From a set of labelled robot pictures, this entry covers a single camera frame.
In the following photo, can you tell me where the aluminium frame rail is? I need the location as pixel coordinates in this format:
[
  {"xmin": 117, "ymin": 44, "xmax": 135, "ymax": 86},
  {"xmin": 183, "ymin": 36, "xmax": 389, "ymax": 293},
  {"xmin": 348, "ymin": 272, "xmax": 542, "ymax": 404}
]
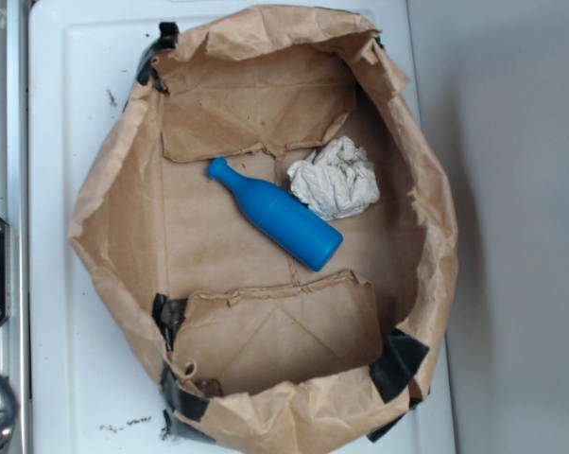
[{"xmin": 0, "ymin": 1, "xmax": 33, "ymax": 453}]

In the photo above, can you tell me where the brown paper bag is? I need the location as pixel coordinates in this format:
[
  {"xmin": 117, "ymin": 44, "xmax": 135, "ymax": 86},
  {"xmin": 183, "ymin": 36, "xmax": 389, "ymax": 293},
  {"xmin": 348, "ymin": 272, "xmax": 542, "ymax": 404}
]
[{"xmin": 68, "ymin": 5, "xmax": 458, "ymax": 453}]

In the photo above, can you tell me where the blue plastic bottle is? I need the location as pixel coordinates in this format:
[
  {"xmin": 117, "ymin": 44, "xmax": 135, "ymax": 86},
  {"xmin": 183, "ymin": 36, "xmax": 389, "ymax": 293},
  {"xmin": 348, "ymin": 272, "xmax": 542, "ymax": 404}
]
[{"xmin": 207, "ymin": 157, "xmax": 343, "ymax": 271}]

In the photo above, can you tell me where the black cable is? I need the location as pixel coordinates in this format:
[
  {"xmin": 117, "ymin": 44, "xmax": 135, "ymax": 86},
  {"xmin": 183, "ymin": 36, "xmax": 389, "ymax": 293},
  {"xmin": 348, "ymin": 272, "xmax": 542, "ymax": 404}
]
[{"xmin": 0, "ymin": 363, "xmax": 19, "ymax": 450}]

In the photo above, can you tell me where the white plastic tray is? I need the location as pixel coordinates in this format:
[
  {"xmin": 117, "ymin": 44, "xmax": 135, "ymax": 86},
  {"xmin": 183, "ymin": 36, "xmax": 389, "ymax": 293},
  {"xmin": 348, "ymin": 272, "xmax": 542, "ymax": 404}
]
[{"xmin": 26, "ymin": 0, "xmax": 458, "ymax": 454}]

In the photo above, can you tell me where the crumpled white paper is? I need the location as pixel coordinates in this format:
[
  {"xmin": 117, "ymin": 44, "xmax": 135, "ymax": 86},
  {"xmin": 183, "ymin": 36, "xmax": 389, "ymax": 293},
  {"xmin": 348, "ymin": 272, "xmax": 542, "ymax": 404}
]
[{"xmin": 287, "ymin": 136, "xmax": 381, "ymax": 221}]

